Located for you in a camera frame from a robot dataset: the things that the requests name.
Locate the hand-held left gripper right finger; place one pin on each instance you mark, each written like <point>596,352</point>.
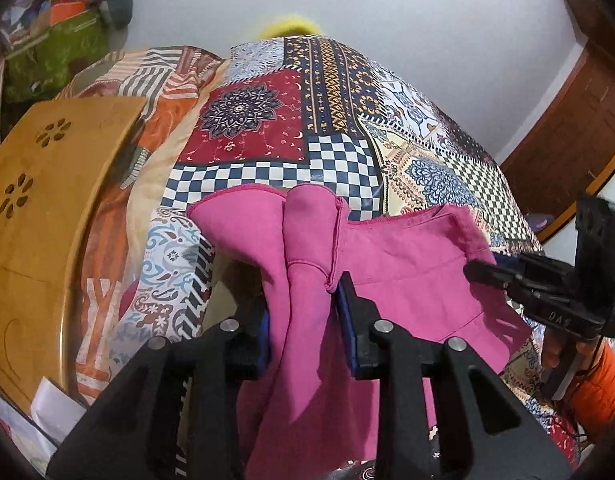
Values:
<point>348,330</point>

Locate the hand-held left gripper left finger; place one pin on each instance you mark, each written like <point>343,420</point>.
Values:
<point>264,345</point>

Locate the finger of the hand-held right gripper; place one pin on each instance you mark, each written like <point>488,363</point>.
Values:
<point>487,272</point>

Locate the pink pants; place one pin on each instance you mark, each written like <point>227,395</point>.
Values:
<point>397,270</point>

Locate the person's right forearm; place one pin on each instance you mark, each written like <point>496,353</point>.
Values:
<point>602,390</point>

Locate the person's right hand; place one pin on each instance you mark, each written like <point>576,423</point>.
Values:
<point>551,352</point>

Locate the grey lavender cloth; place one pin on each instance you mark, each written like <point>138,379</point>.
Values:
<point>542,222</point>

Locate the wooden door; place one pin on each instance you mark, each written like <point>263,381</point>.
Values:
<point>572,140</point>

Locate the white paper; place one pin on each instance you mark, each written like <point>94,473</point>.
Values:
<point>57,410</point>

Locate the patchwork bedspread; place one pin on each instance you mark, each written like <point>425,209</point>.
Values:
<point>267,125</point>

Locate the wooden lap desk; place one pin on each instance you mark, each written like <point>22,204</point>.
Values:
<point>52,220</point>

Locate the orange striped blanket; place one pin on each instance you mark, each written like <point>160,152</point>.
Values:
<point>162,105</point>

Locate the yellow foam tube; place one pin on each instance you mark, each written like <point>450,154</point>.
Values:
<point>287,27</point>

